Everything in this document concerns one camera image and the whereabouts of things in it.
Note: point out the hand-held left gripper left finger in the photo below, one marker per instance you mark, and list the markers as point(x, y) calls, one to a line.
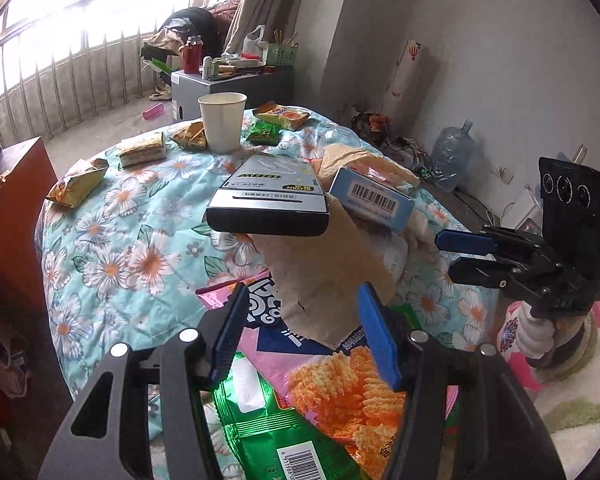
point(229, 337)

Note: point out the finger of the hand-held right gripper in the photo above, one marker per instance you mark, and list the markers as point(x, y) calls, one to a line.
point(462, 241)
point(472, 271)

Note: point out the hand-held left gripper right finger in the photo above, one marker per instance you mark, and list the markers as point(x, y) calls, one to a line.
point(377, 335)

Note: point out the person's right hand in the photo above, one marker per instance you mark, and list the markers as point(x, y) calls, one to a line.
point(535, 335)

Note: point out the white crumpled wrapper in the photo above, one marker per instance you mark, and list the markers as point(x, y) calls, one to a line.
point(420, 232)

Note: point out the pink snack packet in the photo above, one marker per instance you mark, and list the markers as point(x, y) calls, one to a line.
point(272, 360)

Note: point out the brown paper bag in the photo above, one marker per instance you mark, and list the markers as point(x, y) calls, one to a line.
point(325, 280)

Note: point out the pink floral cloth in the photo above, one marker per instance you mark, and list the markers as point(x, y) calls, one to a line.
point(510, 342)

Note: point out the clear water jug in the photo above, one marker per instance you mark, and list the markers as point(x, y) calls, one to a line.
point(452, 157)

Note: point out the blue barcode box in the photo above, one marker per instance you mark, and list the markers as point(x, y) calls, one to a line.
point(370, 200)

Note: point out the large green snack packet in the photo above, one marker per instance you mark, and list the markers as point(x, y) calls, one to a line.
point(260, 435)

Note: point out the tan crumpled snack wrapper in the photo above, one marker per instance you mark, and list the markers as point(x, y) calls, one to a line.
point(375, 162)

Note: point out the black orange bag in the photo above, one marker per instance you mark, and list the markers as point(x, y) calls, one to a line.
point(372, 127)

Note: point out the white green fluffy rug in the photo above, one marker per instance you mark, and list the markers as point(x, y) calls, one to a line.
point(590, 385)

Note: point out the white printed paper roll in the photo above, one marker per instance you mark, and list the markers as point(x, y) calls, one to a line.
point(410, 77)

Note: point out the crumpled yellow chip packet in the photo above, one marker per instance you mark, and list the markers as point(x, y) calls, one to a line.
point(190, 136)

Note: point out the gold snack packet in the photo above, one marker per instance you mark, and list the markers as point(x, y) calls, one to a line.
point(142, 151)

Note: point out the small green snack packet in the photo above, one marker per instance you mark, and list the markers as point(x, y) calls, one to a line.
point(263, 133)

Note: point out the white paper cup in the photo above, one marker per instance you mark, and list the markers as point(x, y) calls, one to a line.
point(223, 122)

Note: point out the yellow orange snack packet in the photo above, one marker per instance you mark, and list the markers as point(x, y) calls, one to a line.
point(282, 116)

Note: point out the red gift bag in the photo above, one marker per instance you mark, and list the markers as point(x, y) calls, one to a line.
point(5, 365)

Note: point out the pink plastic object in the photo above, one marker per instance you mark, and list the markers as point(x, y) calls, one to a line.
point(153, 111)

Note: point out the grey cabinet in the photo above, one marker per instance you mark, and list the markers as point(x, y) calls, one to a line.
point(190, 95)

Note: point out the orange wooden cabinet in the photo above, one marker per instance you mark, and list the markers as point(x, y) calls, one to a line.
point(15, 210)

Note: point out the beige slipper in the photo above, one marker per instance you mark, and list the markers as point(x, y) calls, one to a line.
point(161, 93)

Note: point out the green plastic basket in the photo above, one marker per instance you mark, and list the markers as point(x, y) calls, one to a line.
point(280, 55)

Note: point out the small white bottle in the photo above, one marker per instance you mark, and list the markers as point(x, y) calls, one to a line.
point(208, 67)

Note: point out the red thermos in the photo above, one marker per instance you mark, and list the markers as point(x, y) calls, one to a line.
point(191, 57)

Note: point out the white plastic bag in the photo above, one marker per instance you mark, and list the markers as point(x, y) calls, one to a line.
point(253, 40)

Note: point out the beige curtain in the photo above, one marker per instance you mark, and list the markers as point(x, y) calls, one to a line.
point(275, 5)

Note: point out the metal window railing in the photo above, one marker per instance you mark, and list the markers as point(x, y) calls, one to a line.
point(55, 85)

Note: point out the dark jacket pile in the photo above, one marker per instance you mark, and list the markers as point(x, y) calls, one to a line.
point(192, 25)

